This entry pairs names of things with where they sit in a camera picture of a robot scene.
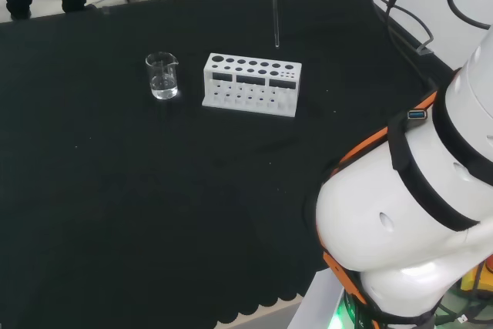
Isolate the clear glass rod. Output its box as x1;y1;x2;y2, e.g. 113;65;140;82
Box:
271;0;280;50

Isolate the white test tube rack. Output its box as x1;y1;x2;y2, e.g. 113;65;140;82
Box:
200;52;303;119

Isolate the clear glass beaker with water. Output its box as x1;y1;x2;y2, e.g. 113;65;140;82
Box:
145;51;179;101

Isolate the black bench cloth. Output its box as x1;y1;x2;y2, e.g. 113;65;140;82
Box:
0;0;461;327

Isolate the yellow stop button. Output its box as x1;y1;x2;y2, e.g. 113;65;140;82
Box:
460;253;493;294

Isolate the thin black cable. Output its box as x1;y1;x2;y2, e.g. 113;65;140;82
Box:
367;0;437;52

